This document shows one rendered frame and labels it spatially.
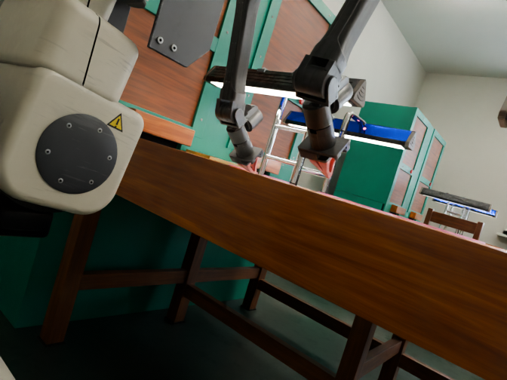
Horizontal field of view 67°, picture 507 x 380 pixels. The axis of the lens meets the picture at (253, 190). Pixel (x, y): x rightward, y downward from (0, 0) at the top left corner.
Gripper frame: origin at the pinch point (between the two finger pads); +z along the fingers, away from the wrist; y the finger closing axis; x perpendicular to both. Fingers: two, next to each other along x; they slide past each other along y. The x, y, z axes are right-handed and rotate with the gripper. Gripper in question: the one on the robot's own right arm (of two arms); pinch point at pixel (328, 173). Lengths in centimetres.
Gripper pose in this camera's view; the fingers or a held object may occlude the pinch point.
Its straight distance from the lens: 93.6
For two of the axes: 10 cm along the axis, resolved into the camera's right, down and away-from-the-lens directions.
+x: -6.1, 6.3, -4.9
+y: -7.5, -2.5, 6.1
